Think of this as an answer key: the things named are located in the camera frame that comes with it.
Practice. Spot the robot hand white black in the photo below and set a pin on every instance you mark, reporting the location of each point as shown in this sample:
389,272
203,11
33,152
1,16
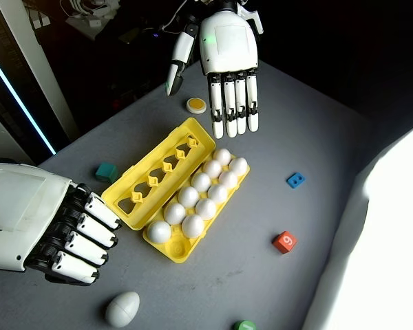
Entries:
229,41
17,213

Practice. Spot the large white toy egg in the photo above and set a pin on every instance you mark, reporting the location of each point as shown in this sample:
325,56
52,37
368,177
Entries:
122,309

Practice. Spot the yellow egg carton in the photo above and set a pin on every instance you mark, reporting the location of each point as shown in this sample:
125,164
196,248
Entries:
158,172

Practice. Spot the white disc with yellow yolk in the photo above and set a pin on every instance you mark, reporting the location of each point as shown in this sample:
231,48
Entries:
196,104

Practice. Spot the teal toy block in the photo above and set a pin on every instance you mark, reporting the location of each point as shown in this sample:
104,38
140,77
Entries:
106,172

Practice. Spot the cyan light strip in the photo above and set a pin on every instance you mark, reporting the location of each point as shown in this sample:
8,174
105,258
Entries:
20,99

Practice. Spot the grey table cloth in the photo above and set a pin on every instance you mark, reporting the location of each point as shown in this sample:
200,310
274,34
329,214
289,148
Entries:
296,137

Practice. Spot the white device on dark shelf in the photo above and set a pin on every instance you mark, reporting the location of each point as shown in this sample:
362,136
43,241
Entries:
89,22

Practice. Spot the blue block with two holes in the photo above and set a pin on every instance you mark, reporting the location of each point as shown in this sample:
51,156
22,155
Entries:
295,180

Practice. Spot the red block with white nine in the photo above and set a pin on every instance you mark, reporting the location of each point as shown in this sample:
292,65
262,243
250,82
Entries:
284,242

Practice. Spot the green round block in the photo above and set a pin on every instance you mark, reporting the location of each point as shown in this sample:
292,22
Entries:
245,325

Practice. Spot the white frame post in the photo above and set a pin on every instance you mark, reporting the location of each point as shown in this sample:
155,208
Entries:
44,68

